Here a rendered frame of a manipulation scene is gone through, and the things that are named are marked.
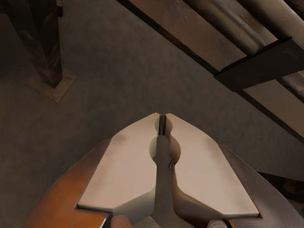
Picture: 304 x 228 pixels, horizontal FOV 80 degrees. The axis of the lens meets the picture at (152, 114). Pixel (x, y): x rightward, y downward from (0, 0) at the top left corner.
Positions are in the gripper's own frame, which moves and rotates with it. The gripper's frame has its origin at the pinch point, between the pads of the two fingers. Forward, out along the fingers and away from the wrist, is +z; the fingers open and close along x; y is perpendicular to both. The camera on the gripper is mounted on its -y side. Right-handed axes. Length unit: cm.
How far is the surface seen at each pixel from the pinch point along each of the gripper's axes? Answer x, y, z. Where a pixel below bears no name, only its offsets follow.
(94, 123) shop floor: -24, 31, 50
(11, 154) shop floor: -47, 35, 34
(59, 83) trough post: -35, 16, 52
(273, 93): 9.4, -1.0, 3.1
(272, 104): 9.2, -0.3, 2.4
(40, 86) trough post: -41, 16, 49
